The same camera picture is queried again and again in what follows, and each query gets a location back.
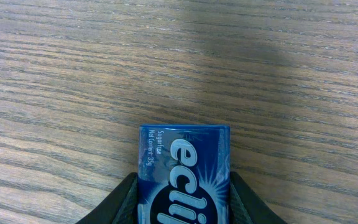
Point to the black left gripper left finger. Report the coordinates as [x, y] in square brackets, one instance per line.
[119, 207]

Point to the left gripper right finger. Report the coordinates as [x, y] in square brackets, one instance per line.
[246, 207]

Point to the blue Eclipse gum pack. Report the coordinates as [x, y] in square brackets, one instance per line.
[183, 174]

